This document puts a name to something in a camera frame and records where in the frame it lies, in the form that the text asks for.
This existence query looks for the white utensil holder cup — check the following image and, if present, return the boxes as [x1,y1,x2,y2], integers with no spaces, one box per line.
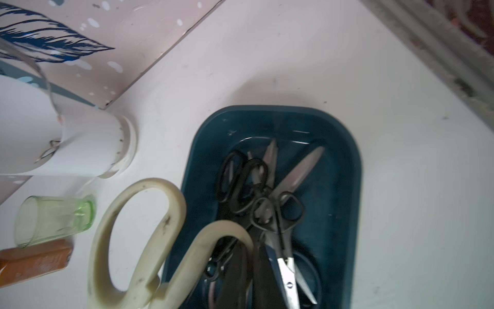
[1,76,137,178]

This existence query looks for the black scissors wide handles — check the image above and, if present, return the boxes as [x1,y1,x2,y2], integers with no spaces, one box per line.
[203,236,237,282]

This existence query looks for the small black scissors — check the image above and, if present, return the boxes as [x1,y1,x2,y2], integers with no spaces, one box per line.
[254,146,325,224]

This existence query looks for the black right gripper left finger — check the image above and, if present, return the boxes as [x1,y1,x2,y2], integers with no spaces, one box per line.
[216,243,248,309]

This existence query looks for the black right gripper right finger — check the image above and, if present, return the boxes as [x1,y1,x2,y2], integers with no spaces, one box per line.
[252,242,286,309]

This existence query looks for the large black scissors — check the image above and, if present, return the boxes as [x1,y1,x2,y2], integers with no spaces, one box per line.
[215,139,279,216]

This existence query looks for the green translucent cup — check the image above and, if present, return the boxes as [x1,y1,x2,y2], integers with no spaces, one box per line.
[14,196,96,248]

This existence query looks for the cream kitchen shears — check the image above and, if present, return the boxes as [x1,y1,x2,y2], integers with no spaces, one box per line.
[87,178,254,308]

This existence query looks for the brown spice jar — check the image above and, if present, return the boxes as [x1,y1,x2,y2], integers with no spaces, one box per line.
[1,239,73,288]

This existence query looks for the teal plastic storage box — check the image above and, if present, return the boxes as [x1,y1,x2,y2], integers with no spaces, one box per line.
[162,106,361,308]

